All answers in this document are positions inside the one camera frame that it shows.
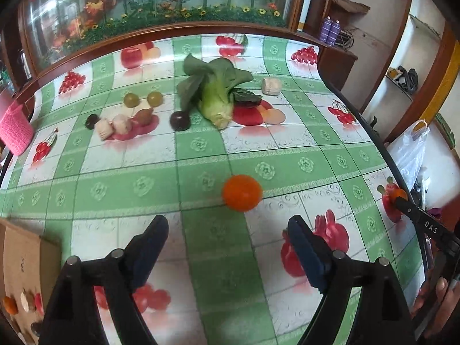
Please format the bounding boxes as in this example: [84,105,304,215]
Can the wooden shelf unit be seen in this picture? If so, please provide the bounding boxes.
[295,0,371,90]

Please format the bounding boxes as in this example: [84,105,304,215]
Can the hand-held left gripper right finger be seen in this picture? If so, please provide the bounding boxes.
[287,215,414,345]

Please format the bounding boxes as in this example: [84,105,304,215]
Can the white plastic bag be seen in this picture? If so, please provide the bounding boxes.
[388,118,432,191]

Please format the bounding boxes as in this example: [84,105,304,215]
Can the purple bottle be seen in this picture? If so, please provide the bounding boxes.
[321,17,333,44]
[329,20,342,47]

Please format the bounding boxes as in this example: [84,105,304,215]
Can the green checkered tablecloth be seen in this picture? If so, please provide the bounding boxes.
[0,34,432,345]

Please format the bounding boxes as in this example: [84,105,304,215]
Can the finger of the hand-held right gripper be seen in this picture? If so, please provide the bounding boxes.
[392,196,415,218]

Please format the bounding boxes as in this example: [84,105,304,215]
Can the brown jujube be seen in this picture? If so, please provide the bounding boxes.
[135,108,154,126]

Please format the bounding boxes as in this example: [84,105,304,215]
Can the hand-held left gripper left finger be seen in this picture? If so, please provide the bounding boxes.
[38,215,169,345]

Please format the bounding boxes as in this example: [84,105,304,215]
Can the pink knitted basket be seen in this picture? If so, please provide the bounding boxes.
[0,93,35,156]

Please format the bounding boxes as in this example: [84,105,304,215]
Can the pile of black cables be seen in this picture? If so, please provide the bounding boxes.
[386,65,419,94]

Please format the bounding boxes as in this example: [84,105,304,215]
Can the cardboard box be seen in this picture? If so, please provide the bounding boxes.
[0,218,62,345]

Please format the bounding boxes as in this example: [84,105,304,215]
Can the person's right hand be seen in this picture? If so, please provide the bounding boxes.
[411,277,458,336]

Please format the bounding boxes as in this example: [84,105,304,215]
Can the dark purple eggplant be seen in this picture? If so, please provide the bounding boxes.
[232,88,263,108]

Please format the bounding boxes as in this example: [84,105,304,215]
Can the bok choy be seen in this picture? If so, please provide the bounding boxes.
[176,53,254,130]

